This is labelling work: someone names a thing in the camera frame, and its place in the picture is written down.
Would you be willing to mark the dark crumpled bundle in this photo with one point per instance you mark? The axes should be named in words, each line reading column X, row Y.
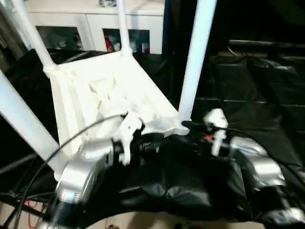
column 107, row 2

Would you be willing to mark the silver metal bar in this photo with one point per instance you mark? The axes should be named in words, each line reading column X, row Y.
column 267, row 45

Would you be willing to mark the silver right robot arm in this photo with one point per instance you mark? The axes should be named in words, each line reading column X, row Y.
column 262, row 167

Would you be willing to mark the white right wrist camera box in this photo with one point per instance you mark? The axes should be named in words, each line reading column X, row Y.
column 217, row 119

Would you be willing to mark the white glass-door cabinet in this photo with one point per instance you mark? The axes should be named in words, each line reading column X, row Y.
column 86, row 19

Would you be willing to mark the grey curtain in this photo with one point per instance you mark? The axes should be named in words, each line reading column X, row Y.
column 9, row 26

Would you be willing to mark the white plastic table top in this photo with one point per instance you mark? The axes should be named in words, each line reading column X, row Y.
column 95, row 81

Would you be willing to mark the black plastic mat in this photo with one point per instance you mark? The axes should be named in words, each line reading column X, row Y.
column 267, row 95

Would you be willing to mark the large black screen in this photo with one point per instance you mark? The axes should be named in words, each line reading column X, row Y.
column 257, row 19

